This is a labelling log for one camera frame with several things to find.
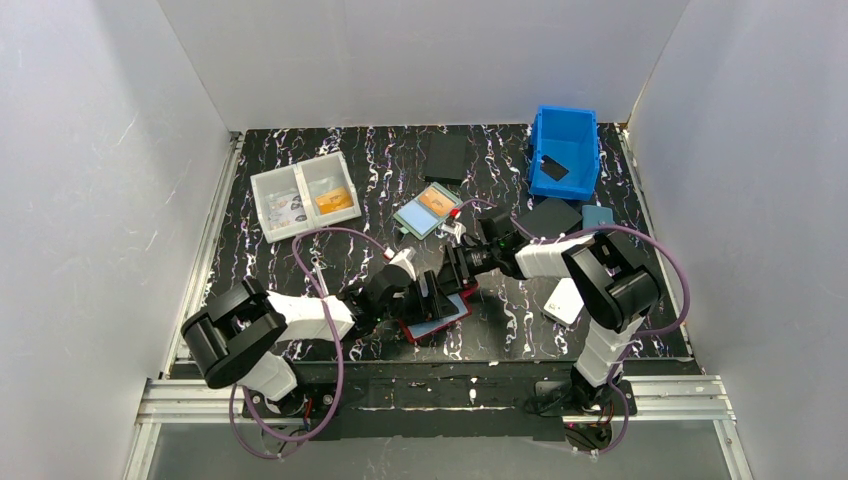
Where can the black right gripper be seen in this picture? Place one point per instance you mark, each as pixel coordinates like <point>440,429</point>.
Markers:
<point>452,263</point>

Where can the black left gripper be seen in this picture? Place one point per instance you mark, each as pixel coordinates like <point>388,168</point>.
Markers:
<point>429,299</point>

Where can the red card holder wallet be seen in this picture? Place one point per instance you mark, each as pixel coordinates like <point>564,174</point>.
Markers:
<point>403,320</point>

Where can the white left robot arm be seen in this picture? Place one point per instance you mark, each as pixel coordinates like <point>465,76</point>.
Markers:
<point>232,337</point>

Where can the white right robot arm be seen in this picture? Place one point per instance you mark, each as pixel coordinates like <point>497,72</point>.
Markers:
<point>616,284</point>

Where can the green open card wallet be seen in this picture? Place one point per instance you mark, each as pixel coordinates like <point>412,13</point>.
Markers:
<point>422,215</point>

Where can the white card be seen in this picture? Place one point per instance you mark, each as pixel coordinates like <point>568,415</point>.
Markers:
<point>565,303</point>

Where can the orange card in tray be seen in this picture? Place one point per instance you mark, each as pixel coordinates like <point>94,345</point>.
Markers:
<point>334,200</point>

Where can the black card in bin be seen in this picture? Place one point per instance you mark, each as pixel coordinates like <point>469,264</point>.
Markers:
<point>553,169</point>

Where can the patterned card in tray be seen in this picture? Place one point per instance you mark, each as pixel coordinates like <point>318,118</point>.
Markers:
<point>285,209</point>

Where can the dark grey flat wallet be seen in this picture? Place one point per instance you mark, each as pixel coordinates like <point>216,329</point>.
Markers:
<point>550,219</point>

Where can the black wallet at back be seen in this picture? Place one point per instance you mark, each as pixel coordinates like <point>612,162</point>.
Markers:
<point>446,159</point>

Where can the silver wrench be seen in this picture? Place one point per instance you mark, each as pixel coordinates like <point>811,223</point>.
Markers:
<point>318,273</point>

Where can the blue snap wallet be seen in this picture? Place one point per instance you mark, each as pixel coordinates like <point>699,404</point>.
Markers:
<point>595,215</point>

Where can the blue plastic bin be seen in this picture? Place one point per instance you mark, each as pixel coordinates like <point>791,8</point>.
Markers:
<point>570,136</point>

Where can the clear two-compartment tray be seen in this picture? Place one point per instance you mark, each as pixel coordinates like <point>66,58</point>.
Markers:
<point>309,178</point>

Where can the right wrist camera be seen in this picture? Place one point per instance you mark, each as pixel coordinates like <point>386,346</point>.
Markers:
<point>453,227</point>

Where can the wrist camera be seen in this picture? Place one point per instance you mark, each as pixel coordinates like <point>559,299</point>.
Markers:
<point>403,259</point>
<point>453,227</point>

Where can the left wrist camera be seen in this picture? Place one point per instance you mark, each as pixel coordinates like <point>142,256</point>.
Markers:
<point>403,259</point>

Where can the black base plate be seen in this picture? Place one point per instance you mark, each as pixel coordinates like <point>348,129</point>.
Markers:
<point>465,399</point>

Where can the aluminium frame rail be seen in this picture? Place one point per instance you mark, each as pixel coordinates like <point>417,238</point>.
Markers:
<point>684,426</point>

